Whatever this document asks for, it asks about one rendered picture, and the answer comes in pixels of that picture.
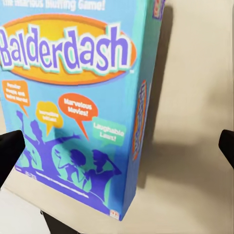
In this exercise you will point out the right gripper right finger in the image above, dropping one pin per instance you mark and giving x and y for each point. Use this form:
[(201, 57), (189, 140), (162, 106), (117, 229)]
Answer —
[(226, 145)]

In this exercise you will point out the board game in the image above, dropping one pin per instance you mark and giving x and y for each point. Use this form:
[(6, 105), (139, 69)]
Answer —
[(76, 78)]

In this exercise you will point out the bed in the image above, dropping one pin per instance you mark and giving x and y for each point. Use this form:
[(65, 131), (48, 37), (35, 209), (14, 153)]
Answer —
[(185, 183)]

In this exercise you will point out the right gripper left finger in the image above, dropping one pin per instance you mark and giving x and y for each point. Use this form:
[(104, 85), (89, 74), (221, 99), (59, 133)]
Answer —
[(12, 145)]

